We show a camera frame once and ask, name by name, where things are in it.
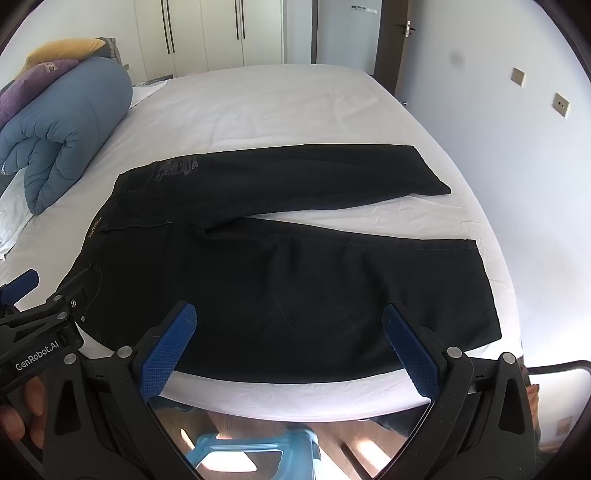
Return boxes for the brown door with handle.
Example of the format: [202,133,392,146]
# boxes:
[373,0,415,95]

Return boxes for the rolled blue duvet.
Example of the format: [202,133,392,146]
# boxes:
[1,57,132,215]

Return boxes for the white wardrobe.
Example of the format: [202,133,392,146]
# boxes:
[133,0,320,82]

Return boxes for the white bed sheet mattress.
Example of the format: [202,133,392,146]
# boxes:
[1,59,523,422]

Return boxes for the black denim pants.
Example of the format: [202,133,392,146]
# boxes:
[72,145,501,383]

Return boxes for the far wall switch plate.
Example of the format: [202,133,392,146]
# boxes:
[511,68,526,86]

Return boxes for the white cloth by duvet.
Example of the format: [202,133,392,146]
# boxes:
[0,169,33,260]

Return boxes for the light blue plastic stool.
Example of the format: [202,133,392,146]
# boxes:
[184,426,325,480]

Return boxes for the yellow pillow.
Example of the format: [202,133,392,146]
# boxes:
[19,38,106,76]

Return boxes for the purple pillow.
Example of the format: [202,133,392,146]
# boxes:
[0,59,79,127]

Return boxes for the person's left hand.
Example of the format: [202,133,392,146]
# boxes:
[1,377,48,450]

